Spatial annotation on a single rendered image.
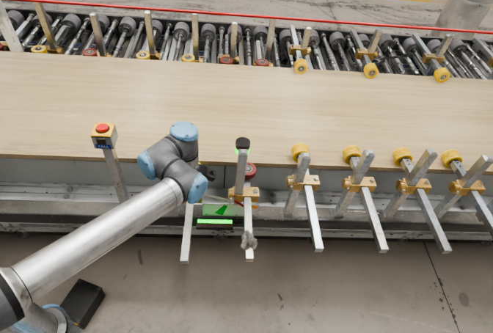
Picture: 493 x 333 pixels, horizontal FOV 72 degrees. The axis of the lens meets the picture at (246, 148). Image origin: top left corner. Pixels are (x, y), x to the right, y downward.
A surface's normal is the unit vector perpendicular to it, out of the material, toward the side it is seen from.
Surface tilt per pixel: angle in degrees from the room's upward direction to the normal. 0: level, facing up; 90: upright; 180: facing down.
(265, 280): 0
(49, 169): 90
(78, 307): 0
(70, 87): 0
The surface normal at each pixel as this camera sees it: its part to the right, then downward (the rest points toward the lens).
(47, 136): 0.08, -0.68
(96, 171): 0.03, 0.73
